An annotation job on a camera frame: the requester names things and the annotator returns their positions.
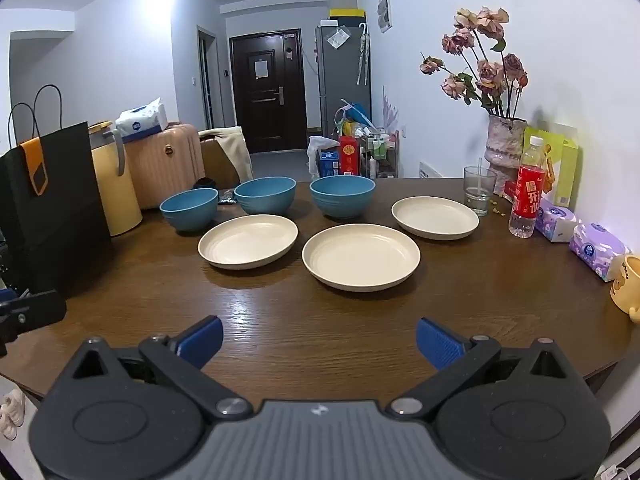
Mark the textured ceramic vase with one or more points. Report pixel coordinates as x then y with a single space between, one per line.
505 145

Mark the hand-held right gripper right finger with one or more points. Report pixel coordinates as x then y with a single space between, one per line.
435 342

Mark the drinking glass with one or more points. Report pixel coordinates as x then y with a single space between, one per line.
479 201

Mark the grey refrigerator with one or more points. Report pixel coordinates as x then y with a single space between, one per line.
332 85

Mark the white shoe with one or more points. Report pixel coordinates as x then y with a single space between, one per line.
7 427
15 402

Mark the white plastic bag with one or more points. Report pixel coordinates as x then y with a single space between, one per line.
316 144

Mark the orange bag tag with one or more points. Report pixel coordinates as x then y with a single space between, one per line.
35 165

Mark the red gift box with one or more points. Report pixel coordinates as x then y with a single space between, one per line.
350 157

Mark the purple tissue pack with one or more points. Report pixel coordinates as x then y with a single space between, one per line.
552 220
597 250

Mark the blue plastic item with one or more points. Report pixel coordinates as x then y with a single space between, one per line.
357 115

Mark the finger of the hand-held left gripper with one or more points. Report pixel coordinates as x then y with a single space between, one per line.
35 312

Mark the green yellow box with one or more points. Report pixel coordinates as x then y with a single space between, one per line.
565 170

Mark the scattered yellow kernels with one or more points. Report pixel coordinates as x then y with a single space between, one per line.
496 206

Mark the dark entrance door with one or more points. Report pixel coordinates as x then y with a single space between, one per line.
265 115

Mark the grey interior door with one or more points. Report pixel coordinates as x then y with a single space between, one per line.
206 85

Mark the dried rose bouquet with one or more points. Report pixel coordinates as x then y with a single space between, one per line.
487 72

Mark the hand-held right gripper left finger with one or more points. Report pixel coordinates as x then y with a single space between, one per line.
205 341

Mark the paper sheet on door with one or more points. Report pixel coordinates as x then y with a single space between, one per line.
260 69

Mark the clear plastic packet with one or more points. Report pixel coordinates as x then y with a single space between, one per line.
227 199

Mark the yellow mug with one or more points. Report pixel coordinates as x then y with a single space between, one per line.
627 285

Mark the small red box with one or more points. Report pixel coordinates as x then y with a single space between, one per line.
509 191

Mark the purple wall decoration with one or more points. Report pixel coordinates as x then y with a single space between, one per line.
390 110

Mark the wooden chair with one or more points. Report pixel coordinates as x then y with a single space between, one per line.
215 165

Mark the pink suitcase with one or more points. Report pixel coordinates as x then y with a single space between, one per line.
165 175

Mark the cream plate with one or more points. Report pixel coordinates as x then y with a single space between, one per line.
361 257
435 217
248 242

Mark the wall picture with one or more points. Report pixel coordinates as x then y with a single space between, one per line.
384 11

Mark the blue bowl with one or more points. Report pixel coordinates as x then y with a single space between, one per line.
190 214
265 201
342 204

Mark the beige cloth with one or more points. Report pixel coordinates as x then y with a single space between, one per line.
235 152

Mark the blue carton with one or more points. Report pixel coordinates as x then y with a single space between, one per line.
329 164

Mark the red label water bottle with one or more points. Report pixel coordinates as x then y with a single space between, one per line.
527 200

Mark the paper sheet on refrigerator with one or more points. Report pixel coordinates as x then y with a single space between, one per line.
337 38

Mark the white flat panel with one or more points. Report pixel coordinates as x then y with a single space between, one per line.
430 170

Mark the flat yellow box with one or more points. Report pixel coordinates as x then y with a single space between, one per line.
347 12

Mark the hanging umbrella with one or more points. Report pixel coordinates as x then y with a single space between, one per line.
363 55

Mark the white blue tissue pack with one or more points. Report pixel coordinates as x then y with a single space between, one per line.
142 120

